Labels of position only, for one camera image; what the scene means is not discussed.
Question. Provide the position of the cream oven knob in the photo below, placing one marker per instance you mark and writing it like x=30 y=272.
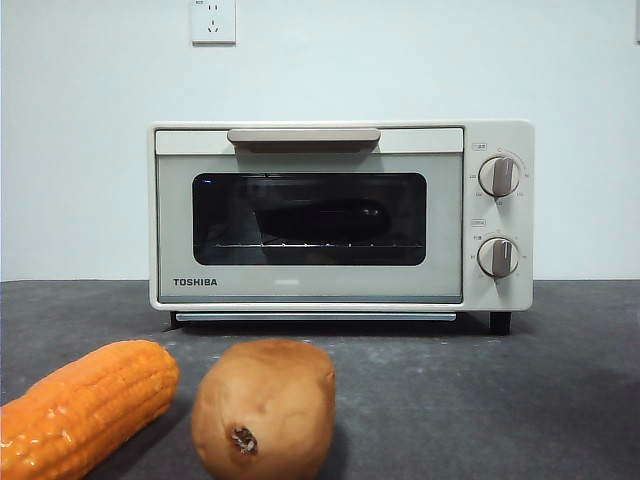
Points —
x=499 y=176
x=498 y=257

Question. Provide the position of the cream toaster oven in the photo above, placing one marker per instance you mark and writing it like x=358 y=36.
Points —
x=520 y=300

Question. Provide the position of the purple eggplant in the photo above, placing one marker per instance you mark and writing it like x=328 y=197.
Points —
x=325 y=220

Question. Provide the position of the orange corn cob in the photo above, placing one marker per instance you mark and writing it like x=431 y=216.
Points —
x=85 y=405

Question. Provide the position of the brown potato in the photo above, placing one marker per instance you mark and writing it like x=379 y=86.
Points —
x=270 y=400

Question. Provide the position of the white wall socket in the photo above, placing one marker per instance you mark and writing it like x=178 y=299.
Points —
x=214 y=25

